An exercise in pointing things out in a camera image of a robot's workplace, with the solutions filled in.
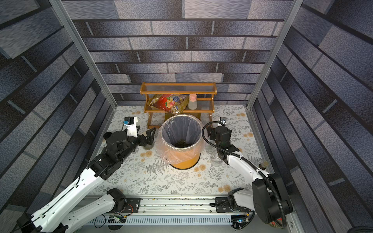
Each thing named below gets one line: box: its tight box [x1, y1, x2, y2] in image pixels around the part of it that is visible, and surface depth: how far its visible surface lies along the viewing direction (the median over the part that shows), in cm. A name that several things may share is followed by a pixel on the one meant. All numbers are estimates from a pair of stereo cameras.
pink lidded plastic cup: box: [188, 93, 198, 111], surface depth 95 cm
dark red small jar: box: [102, 131, 113, 141], surface depth 93 cm
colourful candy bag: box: [148, 93, 189, 115], surface depth 97 cm
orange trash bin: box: [160, 114, 204, 170], surface depth 81 cm
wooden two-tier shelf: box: [139, 82, 218, 129], surface depth 99 cm
